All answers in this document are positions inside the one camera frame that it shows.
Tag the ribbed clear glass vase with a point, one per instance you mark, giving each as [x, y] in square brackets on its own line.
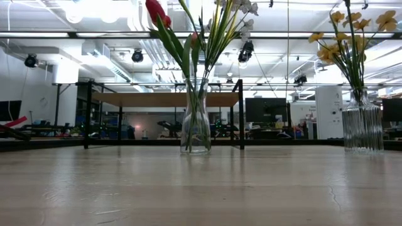
[362, 125]

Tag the white square pillar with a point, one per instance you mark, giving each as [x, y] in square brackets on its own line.
[329, 110]

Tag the black ceiling spotlight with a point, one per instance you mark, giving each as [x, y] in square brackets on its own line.
[300, 79]
[31, 60]
[137, 56]

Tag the black overhead camera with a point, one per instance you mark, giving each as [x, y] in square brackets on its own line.
[246, 51]

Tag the black computer monitor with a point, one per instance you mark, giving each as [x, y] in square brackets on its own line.
[9, 110]
[392, 110]
[265, 110]

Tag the yellow artificial flower bunch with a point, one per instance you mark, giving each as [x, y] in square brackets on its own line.
[328, 51]

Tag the smooth clear glass vase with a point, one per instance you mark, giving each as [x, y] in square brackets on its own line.
[195, 132]

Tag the red artificial tulip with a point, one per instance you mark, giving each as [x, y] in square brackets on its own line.
[157, 11]

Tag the wooden shelf black metal frame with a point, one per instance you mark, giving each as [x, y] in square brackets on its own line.
[141, 99]

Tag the white artificial flower bunch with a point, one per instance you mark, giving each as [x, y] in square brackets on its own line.
[249, 25]

